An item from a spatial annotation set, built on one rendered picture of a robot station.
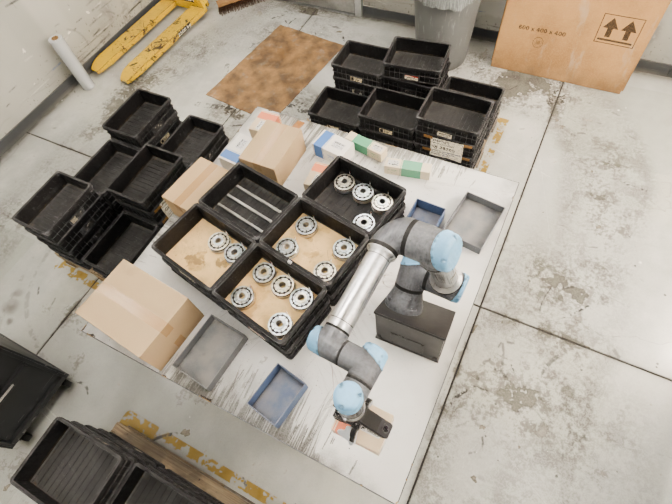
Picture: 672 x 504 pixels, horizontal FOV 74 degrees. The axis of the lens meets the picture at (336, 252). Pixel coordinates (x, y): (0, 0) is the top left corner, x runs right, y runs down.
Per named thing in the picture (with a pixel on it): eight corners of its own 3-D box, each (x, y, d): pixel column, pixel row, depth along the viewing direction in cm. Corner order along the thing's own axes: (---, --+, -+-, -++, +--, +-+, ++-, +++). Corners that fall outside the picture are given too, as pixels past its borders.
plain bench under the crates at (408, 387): (492, 251, 287) (519, 182, 227) (394, 507, 221) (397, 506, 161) (280, 178, 335) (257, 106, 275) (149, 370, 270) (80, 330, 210)
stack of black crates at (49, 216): (97, 211, 318) (57, 169, 280) (129, 224, 309) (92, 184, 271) (58, 256, 302) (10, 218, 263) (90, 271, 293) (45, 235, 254)
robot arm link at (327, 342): (382, 200, 134) (298, 343, 120) (416, 211, 129) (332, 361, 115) (388, 220, 144) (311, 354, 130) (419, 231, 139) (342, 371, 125)
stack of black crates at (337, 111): (376, 122, 335) (375, 98, 315) (359, 150, 322) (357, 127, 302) (329, 109, 347) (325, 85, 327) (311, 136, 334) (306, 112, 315)
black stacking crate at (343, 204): (406, 204, 213) (407, 190, 204) (371, 249, 203) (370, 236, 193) (340, 170, 228) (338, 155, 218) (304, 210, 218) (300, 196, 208)
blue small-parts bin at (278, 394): (278, 429, 178) (274, 426, 172) (250, 406, 184) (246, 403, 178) (308, 387, 186) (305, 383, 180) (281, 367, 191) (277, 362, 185)
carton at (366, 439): (393, 419, 144) (394, 415, 137) (378, 456, 139) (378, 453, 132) (349, 397, 148) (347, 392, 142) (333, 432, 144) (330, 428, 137)
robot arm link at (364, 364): (352, 331, 120) (331, 366, 116) (389, 349, 115) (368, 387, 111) (357, 342, 126) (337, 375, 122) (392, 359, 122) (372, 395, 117)
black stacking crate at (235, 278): (330, 299, 192) (327, 288, 183) (287, 354, 182) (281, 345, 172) (263, 255, 207) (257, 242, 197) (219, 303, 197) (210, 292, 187)
